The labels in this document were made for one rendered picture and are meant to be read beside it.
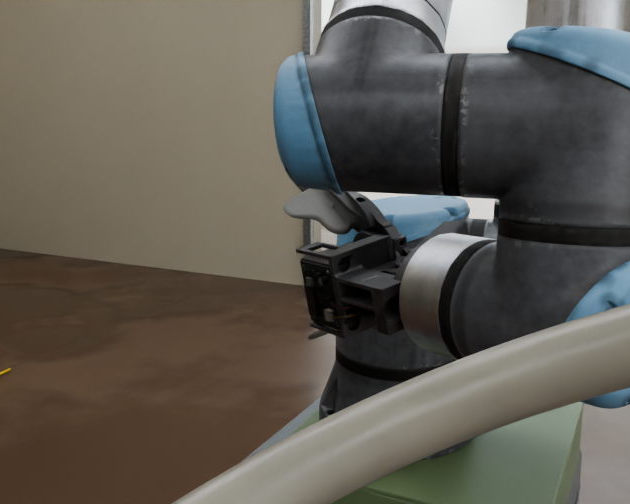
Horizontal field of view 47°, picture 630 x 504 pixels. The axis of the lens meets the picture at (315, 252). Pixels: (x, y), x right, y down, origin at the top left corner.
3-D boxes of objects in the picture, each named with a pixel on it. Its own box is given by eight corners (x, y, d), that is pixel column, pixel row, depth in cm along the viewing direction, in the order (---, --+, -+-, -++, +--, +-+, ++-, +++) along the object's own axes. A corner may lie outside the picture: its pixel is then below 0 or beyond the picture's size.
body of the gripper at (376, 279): (290, 244, 61) (380, 263, 51) (369, 218, 66) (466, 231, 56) (306, 327, 63) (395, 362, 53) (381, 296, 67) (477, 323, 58)
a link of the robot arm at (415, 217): (353, 317, 96) (354, 185, 91) (485, 330, 90) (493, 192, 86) (317, 360, 81) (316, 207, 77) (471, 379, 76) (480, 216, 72)
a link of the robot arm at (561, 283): (704, 245, 43) (687, 409, 44) (533, 226, 53) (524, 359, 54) (607, 252, 37) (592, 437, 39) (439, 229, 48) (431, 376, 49)
